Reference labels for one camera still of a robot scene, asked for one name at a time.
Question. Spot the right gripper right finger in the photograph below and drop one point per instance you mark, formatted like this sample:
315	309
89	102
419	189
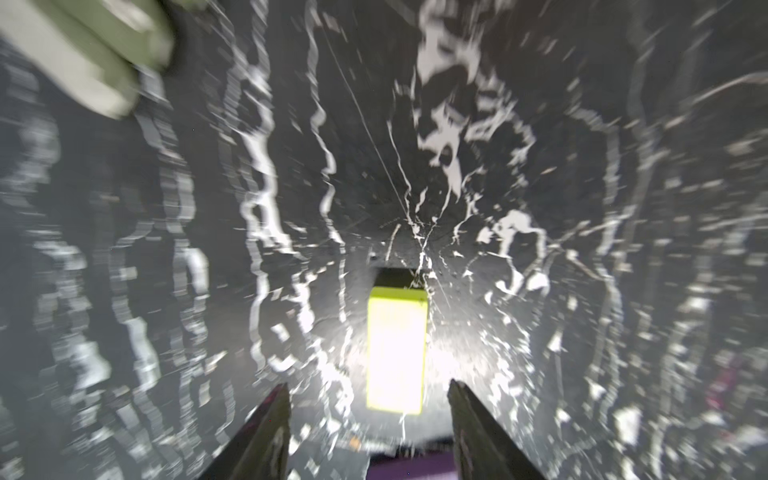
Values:
482	448

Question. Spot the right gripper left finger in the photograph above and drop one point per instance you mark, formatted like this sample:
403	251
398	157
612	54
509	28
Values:
260	449

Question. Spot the purple block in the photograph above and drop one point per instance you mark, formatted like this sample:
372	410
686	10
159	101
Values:
436	466

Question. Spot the green block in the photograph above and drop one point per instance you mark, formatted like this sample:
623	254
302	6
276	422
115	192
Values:
397	318

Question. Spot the beige work glove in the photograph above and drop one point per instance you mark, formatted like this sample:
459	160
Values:
92	50

